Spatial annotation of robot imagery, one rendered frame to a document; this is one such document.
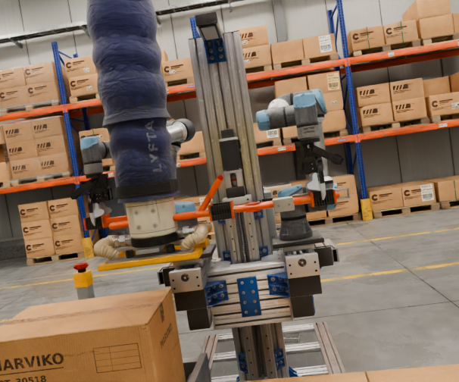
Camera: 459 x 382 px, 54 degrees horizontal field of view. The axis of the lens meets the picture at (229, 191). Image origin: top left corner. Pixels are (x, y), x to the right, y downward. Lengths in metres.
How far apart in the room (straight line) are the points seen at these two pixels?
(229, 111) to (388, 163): 8.27
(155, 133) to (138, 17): 0.38
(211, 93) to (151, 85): 0.71
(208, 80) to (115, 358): 1.31
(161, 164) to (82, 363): 0.69
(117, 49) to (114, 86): 0.12
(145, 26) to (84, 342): 1.05
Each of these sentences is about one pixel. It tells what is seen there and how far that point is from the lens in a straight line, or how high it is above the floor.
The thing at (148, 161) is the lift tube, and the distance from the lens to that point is 1.53.
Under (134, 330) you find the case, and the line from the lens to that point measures 1.55.
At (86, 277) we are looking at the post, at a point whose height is 0.98.
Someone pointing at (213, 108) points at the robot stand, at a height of 1.69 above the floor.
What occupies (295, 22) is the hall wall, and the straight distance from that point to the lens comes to 10.39.
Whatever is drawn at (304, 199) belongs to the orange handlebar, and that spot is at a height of 1.25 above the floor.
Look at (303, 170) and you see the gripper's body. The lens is 1.57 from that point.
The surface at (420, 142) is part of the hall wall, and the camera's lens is 10.51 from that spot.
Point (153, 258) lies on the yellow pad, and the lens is 1.52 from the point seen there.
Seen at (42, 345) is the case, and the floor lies 0.92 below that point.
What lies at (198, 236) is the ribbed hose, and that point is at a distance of 1.50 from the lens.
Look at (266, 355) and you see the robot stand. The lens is 2.32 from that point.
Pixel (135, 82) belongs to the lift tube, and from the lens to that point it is 1.55.
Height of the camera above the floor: 1.41
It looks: 3 degrees down
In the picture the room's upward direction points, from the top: 8 degrees counter-clockwise
